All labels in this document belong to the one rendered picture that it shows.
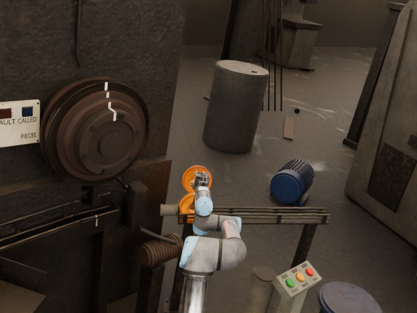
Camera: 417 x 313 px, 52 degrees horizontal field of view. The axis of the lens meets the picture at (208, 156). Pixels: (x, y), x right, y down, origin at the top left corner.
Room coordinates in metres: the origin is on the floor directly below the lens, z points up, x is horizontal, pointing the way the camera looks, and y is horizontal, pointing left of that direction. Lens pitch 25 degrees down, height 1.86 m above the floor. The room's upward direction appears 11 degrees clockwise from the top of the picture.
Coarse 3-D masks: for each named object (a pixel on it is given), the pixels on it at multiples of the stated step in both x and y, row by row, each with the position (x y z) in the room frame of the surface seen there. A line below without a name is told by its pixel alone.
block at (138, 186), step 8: (128, 184) 1.81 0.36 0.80; (136, 184) 1.82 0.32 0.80; (128, 192) 1.80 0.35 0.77; (136, 192) 1.76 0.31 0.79; (144, 192) 1.79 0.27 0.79; (128, 200) 1.79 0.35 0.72; (136, 200) 1.76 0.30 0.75; (144, 200) 1.80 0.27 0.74; (128, 208) 1.79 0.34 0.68; (136, 208) 1.77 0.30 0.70; (144, 208) 1.80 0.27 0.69; (128, 216) 1.78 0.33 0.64; (136, 216) 1.77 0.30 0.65; (144, 216) 1.81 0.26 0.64; (128, 224) 1.78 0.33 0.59; (136, 224) 1.77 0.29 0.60
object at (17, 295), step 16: (0, 256) 1.24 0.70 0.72; (0, 272) 1.24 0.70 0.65; (16, 272) 1.23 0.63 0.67; (32, 272) 1.22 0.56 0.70; (0, 288) 1.20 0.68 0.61; (16, 288) 1.21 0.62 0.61; (32, 288) 1.22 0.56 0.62; (0, 304) 1.13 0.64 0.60; (16, 304) 1.14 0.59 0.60; (32, 304) 1.16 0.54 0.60
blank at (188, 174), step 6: (192, 168) 1.95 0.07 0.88; (198, 168) 1.96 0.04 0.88; (204, 168) 1.97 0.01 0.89; (186, 174) 1.93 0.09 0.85; (192, 174) 1.94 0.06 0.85; (210, 174) 1.97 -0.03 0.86; (186, 180) 1.93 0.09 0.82; (210, 180) 1.96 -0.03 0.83; (186, 186) 1.92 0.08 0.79; (210, 186) 1.96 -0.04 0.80; (192, 192) 1.92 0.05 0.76
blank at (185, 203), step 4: (184, 196) 1.87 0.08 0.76; (188, 196) 1.86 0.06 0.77; (192, 196) 1.86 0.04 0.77; (184, 200) 1.85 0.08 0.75; (188, 200) 1.85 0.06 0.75; (180, 204) 1.86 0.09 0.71; (184, 204) 1.85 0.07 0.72; (188, 204) 1.85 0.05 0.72; (180, 208) 1.85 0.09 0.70; (184, 208) 1.85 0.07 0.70; (188, 208) 1.86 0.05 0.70; (184, 212) 1.85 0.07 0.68; (188, 212) 1.86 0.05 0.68; (192, 212) 1.87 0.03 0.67; (188, 216) 1.86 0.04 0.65; (192, 216) 1.86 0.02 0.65
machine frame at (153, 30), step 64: (0, 0) 1.49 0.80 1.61; (64, 0) 1.65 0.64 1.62; (128, 0) 1.85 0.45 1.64; (0, 64) 1.49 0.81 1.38; (64, 64) 1.66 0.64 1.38; (128, 64) 1.87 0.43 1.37; (0, 192) 1.44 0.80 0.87; (64, 192) 1.61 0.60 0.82; (64, 256) 1.62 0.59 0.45; (128, 256) 1.89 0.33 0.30
